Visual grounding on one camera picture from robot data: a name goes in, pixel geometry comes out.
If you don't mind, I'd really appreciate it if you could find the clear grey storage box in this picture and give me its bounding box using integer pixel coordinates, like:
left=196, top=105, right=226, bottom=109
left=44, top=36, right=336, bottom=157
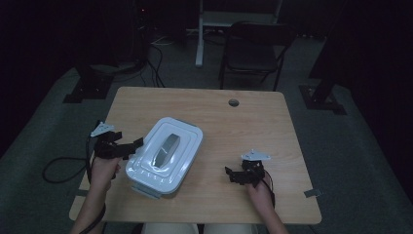
left=131, top=117, right=197, bottom=201

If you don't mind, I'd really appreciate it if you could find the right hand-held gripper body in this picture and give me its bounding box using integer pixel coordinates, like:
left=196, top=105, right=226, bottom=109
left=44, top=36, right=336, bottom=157
left=241, top=148, right=272, bottom=188

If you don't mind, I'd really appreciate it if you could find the person's right leg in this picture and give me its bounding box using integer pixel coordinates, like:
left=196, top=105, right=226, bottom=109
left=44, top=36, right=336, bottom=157
left=204, top=223, right=259, bottom=234

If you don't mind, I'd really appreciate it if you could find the black floor cables bundle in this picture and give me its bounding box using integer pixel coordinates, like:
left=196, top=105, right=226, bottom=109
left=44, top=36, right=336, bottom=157
left=146, top=42, right=168, bottom=89

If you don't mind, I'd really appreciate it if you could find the black looped floor cable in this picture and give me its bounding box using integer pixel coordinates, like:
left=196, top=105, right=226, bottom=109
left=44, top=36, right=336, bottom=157
left=42, top=156, right=93, bottom=184

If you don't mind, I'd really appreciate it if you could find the person's left hand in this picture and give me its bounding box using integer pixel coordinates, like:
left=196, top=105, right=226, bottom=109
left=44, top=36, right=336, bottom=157
left=90, top=158, right=122, bottom=193

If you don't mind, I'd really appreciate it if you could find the white metal desk frame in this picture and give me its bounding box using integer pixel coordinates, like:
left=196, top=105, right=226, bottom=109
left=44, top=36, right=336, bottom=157
left=194, top=0, right=284, bottom=68

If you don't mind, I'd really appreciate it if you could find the grey round floor base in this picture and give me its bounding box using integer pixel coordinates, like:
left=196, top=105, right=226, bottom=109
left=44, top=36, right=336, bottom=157
left=90, top=60, right=144, bottom=75

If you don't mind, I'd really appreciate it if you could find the right hand-held gripper black cable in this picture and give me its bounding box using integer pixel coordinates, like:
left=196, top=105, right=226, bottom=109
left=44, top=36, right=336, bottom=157
left=263, top=169, right=277, bottom=210

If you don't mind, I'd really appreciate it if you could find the left hand-held gripper black cable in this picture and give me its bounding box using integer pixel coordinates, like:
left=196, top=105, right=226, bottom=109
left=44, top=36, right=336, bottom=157
left=79, top=136, right=107, bottom=234

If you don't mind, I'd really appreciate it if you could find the black stand base plate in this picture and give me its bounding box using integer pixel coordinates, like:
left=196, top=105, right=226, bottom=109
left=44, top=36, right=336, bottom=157
left=298, top=84, right=348, bottom=116
left=62, top=63, right=115, bottom=104

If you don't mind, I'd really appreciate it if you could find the person's right hand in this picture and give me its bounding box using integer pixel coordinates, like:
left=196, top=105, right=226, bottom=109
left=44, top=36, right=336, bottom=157
left=246, top=176, right=276, bottom=215

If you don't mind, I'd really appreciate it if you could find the white lid with grey handle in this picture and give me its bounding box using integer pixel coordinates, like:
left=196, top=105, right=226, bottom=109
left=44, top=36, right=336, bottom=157
left=124, top=116, right=205, bottom=196

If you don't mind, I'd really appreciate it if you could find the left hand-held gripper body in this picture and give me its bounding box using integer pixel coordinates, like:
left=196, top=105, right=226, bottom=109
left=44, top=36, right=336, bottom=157
left=90, top=121, right=127, bottom=161

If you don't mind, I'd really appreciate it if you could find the hand-held gripper black cable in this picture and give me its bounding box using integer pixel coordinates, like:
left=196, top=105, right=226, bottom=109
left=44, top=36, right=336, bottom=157
left=79, top=136, right=107, bottom=234
left=263, top=169, right=277, bottom=210

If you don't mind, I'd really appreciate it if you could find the black folding chair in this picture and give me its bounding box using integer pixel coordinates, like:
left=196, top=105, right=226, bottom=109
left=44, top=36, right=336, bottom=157
left=217, top=20, right=298, bottom=93

